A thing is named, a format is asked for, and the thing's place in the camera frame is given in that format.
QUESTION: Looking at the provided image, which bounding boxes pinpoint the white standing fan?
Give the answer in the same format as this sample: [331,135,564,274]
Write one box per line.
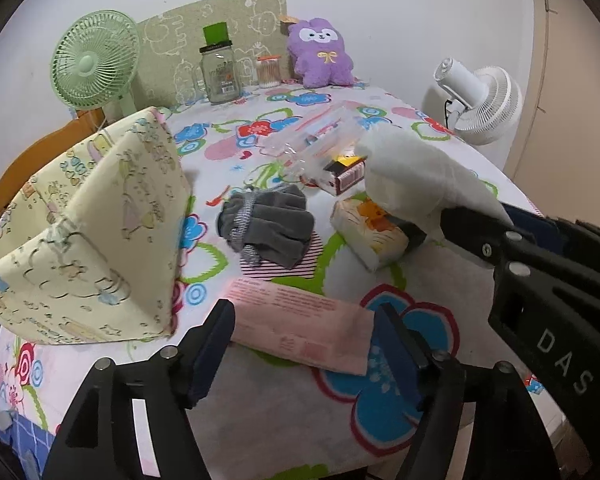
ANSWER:
[434,58,522,146]

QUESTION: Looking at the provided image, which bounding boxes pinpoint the green desk fan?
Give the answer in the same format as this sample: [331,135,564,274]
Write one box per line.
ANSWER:
[50,10,140,116]

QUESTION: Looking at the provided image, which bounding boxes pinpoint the pink paper packet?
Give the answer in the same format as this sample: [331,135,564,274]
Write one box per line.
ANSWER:
[221,278,374,376]

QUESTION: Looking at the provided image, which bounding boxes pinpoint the cartoon card box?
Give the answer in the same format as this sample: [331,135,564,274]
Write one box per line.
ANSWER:
[309,156,365,196]

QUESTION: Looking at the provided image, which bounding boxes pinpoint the orange print tissue pack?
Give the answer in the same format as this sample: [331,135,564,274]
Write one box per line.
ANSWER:
[330,197,418,272]

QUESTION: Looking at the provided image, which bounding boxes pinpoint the glass mason jar mug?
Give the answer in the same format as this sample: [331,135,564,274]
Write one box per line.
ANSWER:
[199,40,242,105]

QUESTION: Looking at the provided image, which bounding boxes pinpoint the purple plush bunny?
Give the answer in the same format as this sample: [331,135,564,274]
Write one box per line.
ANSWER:
[287,18,355,89]

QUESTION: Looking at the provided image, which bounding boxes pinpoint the clear plastic pen case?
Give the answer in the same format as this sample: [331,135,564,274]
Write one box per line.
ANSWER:
[262,101,365,182]

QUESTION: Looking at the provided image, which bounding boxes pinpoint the small orange-lid jar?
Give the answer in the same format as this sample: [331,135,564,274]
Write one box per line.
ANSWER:
[256,55,282,89]

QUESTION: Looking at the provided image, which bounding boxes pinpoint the floral tablecloth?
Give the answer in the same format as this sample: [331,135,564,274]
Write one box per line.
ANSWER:
[0,78,569,478]

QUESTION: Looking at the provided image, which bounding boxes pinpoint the green cup on jar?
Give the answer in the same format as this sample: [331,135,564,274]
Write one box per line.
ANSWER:
[202,22,230,46]

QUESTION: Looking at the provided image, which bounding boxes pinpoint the grey gloves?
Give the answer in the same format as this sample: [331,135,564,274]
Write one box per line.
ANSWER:
[216,183,315,270]

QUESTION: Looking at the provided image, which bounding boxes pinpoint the green patterned board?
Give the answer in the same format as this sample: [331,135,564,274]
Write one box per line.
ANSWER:
[132,0,290,108]

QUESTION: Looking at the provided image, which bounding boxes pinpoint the beige door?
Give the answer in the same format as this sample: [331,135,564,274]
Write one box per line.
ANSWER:
[505,0,600,226]

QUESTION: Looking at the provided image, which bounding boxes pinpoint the white cloth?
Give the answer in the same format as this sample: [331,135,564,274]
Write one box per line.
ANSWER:
[354,125,513,240]

